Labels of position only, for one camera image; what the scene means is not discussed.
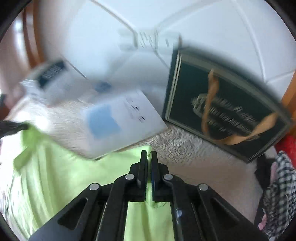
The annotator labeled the green shirt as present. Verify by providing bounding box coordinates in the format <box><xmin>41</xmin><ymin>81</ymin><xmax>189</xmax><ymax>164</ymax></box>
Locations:
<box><xmin>4</xmin><ymin>122</ymin><xmax>176</xmax><ymax>241</ymax></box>

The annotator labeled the checkered clothes pile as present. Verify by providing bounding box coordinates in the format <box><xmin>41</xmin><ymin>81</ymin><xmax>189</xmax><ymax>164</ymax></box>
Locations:
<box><xmin>254</xmin><ymin>151</ymin><xmax>295</xmax><ymax>240</ymax></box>

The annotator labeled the white lace tablecloth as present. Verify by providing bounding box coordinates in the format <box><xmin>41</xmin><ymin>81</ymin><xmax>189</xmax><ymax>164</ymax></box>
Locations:
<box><xmin>6</xmin><ymin>97</ymin><xmax>262</xmax><ymax>222</ymax></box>

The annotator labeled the tea set cardboard box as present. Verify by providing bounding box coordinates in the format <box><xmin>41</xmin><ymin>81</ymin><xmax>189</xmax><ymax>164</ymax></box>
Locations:
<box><xmin>21</xmin><ymin>59</ymin><xmax>91</xmax><ymax>106</ymax></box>

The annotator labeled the white booklet with blue patch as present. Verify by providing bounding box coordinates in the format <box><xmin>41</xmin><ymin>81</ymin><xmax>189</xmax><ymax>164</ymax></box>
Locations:
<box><xmin>81</xmin><ymin>89</ymin><xmax>167</xmax><ymax>158</ymax></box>

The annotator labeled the red plastic bag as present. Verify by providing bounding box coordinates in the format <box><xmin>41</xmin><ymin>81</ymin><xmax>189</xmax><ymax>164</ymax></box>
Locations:
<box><xmin>275</xmin><ymin>135</ymin><xmax>296</xmax><ymax>166</ymax></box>

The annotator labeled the dark green gift bag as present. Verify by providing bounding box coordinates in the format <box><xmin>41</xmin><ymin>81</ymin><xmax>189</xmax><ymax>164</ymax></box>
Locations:
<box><xmin>163</xmin><ymin>47</ymin><xmax>293</xmax><ymax>163</ymax></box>

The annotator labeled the white wall switch panel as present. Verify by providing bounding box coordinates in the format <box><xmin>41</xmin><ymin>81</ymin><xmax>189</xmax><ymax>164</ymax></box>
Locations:
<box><xmin>118</xmin><ymin>29</ymin><xmax>182</xmax><ymax>55</ymax></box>

